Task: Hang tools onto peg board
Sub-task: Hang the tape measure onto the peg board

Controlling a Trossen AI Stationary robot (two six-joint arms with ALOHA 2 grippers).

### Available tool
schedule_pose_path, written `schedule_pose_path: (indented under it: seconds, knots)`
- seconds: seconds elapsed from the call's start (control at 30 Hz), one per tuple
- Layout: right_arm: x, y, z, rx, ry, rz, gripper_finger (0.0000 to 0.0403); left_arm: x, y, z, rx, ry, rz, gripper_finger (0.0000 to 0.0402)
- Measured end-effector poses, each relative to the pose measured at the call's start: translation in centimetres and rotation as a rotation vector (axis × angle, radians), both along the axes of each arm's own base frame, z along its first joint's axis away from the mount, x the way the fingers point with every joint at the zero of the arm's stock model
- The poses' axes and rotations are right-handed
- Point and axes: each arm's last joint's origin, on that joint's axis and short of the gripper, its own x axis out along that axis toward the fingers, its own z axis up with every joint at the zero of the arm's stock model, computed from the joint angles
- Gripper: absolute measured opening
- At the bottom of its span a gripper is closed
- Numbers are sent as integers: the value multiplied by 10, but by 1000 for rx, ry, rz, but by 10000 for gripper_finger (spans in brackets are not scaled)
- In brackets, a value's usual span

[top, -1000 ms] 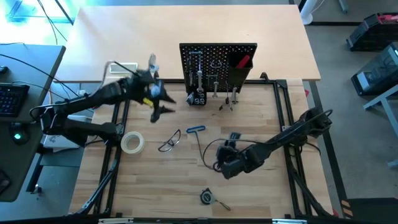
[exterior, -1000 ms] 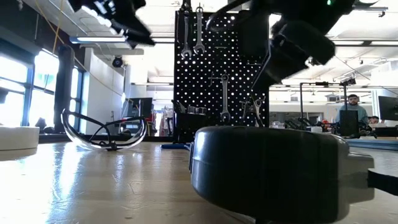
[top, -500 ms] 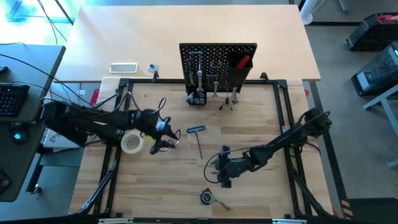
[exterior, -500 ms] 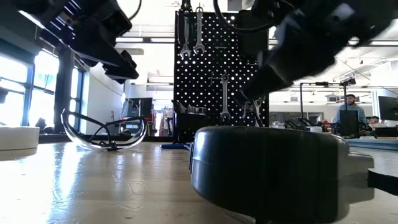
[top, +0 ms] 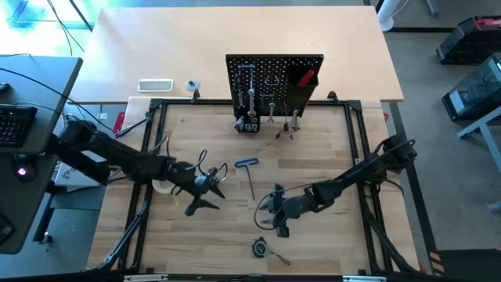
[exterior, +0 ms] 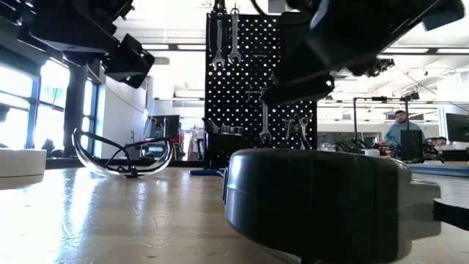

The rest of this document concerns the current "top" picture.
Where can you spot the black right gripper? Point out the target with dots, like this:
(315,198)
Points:
(293,207)

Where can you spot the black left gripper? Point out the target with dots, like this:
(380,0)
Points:
(192,180)

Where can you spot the clear safety glasses black frame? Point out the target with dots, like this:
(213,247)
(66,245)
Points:
(214,171)

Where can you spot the black grey tape measure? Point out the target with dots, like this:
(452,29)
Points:
(260,248)

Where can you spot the white masking tape roll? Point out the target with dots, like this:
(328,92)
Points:
(160,188)

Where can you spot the silver combination wrench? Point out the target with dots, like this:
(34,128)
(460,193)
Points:
(271,113)
(238,73)
(295,121)
(251,100)

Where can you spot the red utility knife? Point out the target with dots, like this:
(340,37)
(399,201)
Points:
(307,77)

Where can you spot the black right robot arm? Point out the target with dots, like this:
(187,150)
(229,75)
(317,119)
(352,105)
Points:
(352,176)

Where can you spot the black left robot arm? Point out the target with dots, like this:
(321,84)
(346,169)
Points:
(117,150)

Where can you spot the long double prong peg hook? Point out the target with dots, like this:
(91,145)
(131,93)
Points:
(286,111)

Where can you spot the double prong metal peg hook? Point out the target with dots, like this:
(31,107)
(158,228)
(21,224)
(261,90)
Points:
(246,66)

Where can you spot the black pegboard socket shelf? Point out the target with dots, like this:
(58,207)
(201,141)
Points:
(250,132)

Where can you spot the silver aluminium extrusion bar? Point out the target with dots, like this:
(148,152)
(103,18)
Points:
(145,278)

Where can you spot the black plastic pegboard bin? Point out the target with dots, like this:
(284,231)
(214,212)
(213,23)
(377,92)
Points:
(299,100)

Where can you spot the white rectangular tray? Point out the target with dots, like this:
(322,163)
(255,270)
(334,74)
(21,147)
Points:
(155,85)

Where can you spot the white box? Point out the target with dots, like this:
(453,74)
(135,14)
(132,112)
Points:
(70,178)

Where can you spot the black metal pegboard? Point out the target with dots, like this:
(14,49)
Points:
(274,64)

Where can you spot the light wooden table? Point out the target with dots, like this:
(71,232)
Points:
(235,31)

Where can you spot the black computer mouse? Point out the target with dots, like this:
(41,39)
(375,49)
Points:
(23,170)

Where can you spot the dark grey desk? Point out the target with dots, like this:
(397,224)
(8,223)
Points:
(39,86)

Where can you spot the black keyboard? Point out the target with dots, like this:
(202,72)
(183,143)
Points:
(15,125)

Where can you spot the white round stand base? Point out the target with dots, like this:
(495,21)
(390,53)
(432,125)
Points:
(385,23)

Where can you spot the grey metal table legs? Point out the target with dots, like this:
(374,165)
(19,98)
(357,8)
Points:
(491,149)

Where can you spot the black box with clear lid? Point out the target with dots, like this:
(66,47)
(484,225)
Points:
(473,94)

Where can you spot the black crate with red lid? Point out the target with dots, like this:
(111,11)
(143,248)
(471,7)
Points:
(466,43)

